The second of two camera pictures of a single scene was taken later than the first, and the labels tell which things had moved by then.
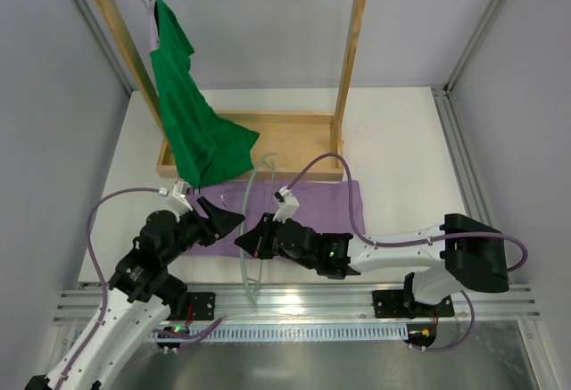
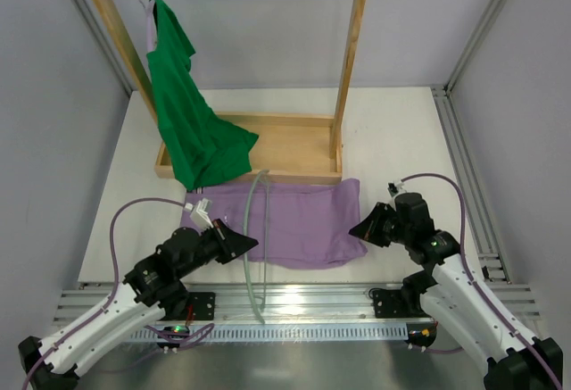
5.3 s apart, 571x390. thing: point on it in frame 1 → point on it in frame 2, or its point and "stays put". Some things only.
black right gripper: x=269 y=236 → x=385 y=222
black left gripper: x=203 y=222 → x=220 y=242
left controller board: x=170 y=337 stays put
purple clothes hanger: x=153 y=20 stays put
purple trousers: x=323 y=206 stays put
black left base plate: x=203 y=304 stays put
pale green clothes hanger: x=242 y=231 → x=245 y=244
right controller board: x=420 y=335 stays put
